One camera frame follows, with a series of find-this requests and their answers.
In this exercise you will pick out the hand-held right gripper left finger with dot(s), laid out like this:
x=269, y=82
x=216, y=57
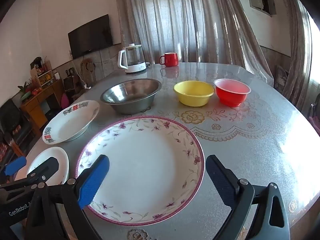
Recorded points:
x=95, y=181

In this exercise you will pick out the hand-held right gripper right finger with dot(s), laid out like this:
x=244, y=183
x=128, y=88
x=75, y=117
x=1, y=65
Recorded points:
x=220, y=180

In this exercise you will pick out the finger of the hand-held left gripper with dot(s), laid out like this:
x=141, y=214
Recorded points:
x=47, y=167
x=15, y=166

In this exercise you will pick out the small white rose plate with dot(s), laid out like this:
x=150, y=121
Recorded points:
x=50, y=152

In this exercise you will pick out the scalloped plate with red print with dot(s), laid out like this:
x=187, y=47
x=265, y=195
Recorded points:
x=72, y=122

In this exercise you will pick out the large pink-rimmed floral plate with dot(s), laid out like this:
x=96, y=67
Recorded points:
x=150, y=160

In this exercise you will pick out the red plastic bowl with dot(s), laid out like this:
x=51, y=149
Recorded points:
x=231, y=92

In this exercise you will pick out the yellow plastic bowl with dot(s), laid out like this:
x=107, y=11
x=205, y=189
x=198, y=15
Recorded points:
x=193, y=91

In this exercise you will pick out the stainless steel bowl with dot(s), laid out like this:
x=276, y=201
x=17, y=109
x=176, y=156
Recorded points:
x=130, y=92

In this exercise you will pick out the black chair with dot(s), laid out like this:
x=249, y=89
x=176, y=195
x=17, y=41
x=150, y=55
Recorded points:
x=12, y=120

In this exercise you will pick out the wooden desk cabinet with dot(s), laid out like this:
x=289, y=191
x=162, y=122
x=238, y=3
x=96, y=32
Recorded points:
x=37, y=100

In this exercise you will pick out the pink bag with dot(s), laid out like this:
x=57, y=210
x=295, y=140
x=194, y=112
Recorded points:
x=65, y=100

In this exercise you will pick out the green potted plant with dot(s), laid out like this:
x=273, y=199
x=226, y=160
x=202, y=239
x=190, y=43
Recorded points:
x=23, y=90

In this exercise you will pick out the small dark appliance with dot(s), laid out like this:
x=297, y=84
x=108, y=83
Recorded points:
x=68, y=83

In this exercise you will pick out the white power strip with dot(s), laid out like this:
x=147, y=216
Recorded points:
x=87, y=87

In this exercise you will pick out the small wooden shelf rack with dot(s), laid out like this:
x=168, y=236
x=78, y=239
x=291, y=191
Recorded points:
x=42, y=76

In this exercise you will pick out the woven wooden chair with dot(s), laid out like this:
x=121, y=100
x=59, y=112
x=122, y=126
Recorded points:
x=88, y=70

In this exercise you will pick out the cluttered bag pile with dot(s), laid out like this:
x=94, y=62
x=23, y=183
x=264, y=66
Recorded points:
x=282, y=77

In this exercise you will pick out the white glass electric kettle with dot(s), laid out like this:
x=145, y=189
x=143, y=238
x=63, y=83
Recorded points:
x=135, y=65

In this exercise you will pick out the red mug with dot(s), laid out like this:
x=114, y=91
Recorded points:
x=171, y=60

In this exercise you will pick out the beige window curtain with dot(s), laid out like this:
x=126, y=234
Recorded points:
x=297, y=55

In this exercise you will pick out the beige sheer curtain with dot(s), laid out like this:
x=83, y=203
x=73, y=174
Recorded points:
x=187, y=17

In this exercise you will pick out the black wall television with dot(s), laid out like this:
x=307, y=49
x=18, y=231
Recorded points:
x=90, y=37

